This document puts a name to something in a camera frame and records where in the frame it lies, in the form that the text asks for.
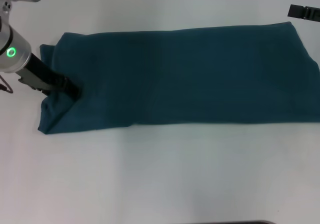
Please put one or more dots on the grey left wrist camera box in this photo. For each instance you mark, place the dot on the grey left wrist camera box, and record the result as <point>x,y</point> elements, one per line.
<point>31,80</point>

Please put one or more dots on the teal blue printed t-shirt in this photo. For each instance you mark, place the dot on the teal blue printed t-shirt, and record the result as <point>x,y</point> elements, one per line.
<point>175,84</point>

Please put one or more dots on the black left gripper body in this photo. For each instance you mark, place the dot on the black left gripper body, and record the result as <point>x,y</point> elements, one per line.
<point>45,72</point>

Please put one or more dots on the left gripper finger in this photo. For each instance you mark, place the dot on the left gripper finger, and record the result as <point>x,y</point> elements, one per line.
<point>71,89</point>

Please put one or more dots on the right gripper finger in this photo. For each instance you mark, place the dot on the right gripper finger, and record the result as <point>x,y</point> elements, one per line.
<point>303,12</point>

